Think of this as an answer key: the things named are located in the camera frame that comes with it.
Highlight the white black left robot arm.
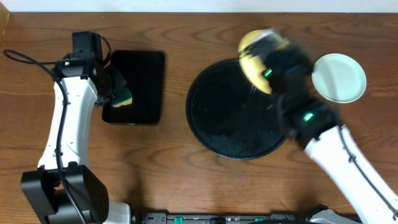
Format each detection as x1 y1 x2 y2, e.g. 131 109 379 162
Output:
21 58 132 223

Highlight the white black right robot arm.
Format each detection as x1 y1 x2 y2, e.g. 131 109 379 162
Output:
238 29 397 223

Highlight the black round serving tray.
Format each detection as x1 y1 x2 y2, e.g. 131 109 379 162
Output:
186 59 286 160

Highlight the mint green plate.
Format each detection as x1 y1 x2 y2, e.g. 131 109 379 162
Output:
312 53 367 103

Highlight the green yellow sponge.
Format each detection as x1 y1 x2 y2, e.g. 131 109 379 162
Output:
111 87 133 108

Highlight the black rectangular water tray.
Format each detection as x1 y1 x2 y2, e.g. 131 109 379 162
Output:
102 50 165 124

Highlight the yellow plate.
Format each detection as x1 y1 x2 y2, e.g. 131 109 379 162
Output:
238 28 290 94

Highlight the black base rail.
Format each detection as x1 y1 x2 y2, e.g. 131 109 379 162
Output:
136 212 363 224

